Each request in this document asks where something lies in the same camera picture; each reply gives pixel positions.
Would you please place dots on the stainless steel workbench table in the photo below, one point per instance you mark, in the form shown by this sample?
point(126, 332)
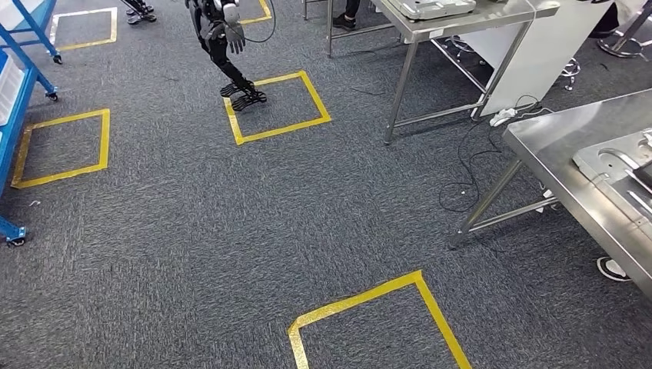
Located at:
point(560, 153)

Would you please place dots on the blue metal shelf rack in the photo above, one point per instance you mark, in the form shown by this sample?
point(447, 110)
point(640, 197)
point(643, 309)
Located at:
point(7, 153)

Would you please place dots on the person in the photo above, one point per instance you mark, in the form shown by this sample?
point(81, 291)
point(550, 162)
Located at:
point(344, 23)
point(608, 20)

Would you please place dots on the white power strip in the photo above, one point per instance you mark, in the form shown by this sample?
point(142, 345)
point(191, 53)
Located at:
point(501, 117)

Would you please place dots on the grey stamped metal panel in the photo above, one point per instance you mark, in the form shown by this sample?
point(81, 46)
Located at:
point(433, 7)
point(591, 163)

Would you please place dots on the stainless steel side table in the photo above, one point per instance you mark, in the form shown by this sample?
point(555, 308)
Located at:
point(484, 18)

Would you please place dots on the white partition board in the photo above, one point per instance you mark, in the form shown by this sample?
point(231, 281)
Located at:
point(535, 61)

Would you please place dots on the chrome disc stool base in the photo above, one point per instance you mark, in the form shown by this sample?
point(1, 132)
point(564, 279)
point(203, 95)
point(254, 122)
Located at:
point(624, 47)

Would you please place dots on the clear plastic storage box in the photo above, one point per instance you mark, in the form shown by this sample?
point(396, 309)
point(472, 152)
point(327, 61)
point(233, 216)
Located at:
point(18, 10)

